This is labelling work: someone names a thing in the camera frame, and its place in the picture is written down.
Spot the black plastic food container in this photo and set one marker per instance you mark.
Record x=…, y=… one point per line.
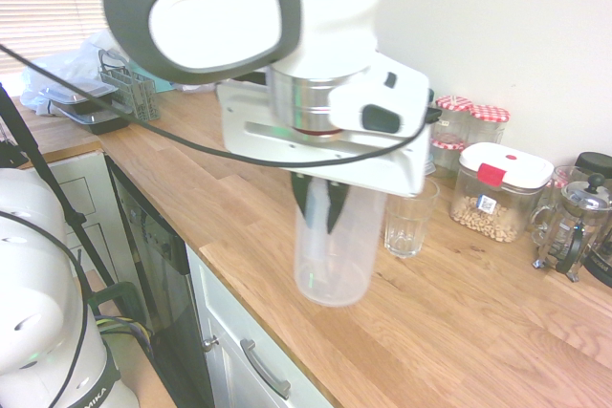
x=76, y=92
x=100, y=123

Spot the jar with red checked lid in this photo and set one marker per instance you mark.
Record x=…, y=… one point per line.
x=454, y=114
x=488, y=123

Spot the white plastic bag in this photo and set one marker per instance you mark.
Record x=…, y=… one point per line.
x=91, y=52

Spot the small jar with red lid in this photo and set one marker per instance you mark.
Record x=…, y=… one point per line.
x=447, y=157

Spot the green metal clamp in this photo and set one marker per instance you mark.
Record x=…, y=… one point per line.
x=115, y=291

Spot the cereal container with white lid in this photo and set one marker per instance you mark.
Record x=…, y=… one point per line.
x=497, y=207

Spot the round metal cabinet knob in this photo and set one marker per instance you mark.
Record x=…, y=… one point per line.
x=209, y=343

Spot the window blinds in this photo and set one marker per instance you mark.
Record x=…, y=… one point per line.
x=38, y=6

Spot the dark dishwasher front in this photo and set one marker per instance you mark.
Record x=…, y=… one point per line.
x=158, y=260

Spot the black camera stand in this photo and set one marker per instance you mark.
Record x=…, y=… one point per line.
x=52, y=178

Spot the clear pitcher with blue lid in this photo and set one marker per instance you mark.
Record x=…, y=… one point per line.
x=349, y=264

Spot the clear drinking glass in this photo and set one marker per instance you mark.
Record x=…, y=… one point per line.
x=411, y=221

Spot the teal plastic item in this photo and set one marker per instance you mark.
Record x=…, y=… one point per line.
x=165, y=85

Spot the grey cutlery basket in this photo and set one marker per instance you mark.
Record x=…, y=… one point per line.
x=138, y=97

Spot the glass French press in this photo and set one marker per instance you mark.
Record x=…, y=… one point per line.
x=574, y=226

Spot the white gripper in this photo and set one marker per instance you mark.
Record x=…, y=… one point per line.
x=363, y=166

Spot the clear glass mug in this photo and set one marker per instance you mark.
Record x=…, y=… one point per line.
x=564, y=176

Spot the pale kitchen cabinet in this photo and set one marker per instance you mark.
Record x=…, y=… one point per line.
x=229, y=312

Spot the white side cabinet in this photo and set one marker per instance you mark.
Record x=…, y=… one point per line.
x=93, y=195

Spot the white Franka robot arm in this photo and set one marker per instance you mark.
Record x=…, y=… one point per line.
x=215, y=11

